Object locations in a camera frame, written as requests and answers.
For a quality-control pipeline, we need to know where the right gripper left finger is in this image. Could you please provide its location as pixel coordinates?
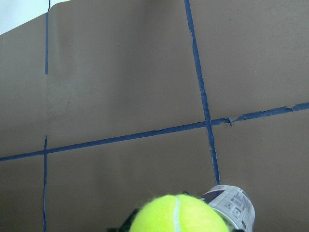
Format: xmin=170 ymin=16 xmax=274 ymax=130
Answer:
xmin=106 ymin=208 xmax=140 ymax=232

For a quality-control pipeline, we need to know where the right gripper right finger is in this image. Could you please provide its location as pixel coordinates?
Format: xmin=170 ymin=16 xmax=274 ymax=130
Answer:
xmin=224 ymin=218 xmax=239 ymax=232

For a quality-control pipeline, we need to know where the clear tennis ball can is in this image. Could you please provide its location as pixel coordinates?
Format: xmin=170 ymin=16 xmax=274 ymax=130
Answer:
xmin=200 ymin=185 xmax=255 ymax=232

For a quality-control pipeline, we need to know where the tennis ball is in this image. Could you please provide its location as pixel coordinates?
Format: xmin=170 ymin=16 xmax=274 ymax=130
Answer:
xmin=130 ymin=194 xmax=229 ymax=232

